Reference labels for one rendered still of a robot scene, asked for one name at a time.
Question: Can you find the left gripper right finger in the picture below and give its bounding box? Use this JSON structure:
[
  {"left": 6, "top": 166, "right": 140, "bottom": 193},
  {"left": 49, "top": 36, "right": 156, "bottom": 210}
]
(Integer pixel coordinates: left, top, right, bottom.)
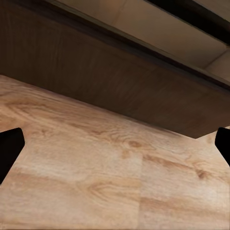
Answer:
[{"left": 215, "top": 127, "right": 230, "bottom": 166}]

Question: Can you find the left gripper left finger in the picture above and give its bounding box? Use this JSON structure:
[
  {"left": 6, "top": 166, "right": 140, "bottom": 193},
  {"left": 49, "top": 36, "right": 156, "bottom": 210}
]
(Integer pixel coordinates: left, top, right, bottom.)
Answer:
[{"left": 0, "top": 127, "right": 25, "bottom": 185}]

